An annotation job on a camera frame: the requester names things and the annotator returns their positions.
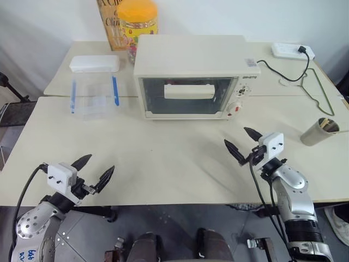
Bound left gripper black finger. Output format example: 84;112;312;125
94;164;116;195
71;154;93;173

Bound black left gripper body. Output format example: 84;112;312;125
71;176;97;201

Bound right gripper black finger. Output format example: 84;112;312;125
224;139;245;166
243;127;263;142

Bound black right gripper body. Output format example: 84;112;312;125
239;145;267;167

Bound white timer knob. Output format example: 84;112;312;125
226;100;244;116

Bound black and white control knob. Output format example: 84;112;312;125
236;85;252;98

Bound cream toaster oven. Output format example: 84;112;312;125
133;34;262;122

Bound clear container blue clips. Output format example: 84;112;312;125
69;75;121;123

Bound metal cup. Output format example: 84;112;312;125
300;117;341;147

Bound wooden chopsticks bundle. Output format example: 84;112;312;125
319;117;345;135

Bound dark rounded shape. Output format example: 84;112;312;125
127;231;162;262
196;228;233;262

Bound white power strip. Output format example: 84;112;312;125
270;42;316;61

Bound black tripod stand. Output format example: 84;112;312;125
0;72;31;104

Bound white rectangular plastic box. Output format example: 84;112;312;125
69;55;121;74

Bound white shoe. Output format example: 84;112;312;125
323;205;349;246

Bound brown printed cardboard box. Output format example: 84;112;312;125
95;0;129;52

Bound clear jar orange lid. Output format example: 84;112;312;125
119;0;160;66

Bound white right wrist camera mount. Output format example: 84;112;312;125
258;132;285;162

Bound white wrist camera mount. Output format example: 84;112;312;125
258;132;285;162
46;162;78;205

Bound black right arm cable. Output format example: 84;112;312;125
248;156;290;248

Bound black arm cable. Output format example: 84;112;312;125
248;156;290;248
7;163;51;262

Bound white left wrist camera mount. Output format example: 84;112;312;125
46;162;78;205

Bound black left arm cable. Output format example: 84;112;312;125
7;163;51;262

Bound glass oven door white handle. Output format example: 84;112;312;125
137;76;239;116

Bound green wire clothes hanger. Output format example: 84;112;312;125
278;68;336;117

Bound black power cord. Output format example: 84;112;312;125
256;50;311;82

